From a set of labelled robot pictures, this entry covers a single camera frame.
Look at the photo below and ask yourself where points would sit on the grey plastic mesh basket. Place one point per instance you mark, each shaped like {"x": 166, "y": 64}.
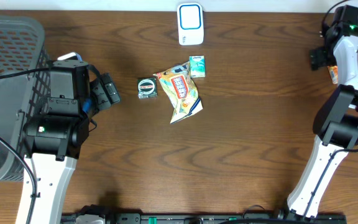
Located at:
{"x": 22, "y": 81}

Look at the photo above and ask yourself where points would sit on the teal kleenex tissue pack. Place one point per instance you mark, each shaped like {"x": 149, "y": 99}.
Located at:
{"x": 197, "y": 66}

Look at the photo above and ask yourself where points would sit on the green zam-buk box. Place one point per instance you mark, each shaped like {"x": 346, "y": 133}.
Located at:
{"x": 147, "y": 88}

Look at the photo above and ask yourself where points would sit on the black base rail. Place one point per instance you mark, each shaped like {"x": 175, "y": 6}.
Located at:
{"x": 254, "y": 214}

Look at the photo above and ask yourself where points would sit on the yellow red snack bag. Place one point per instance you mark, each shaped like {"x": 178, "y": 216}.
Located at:
{"x": 181, "y": 91}

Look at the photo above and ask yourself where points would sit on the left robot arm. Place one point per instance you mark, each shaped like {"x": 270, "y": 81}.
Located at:
{"x": 55, "y": 133}

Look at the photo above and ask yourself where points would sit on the orange tissue pack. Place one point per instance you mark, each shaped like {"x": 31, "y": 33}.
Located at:
{"x": 333, "y": 73}

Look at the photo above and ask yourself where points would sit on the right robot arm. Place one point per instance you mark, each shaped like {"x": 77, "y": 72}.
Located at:
{"x": 336, "y": 124}

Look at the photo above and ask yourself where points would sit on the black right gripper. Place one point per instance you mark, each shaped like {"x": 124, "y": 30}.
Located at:
{"x": 319, "y": 56}

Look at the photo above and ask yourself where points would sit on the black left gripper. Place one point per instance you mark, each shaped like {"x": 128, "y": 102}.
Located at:
{"x": 108, "y": 90}

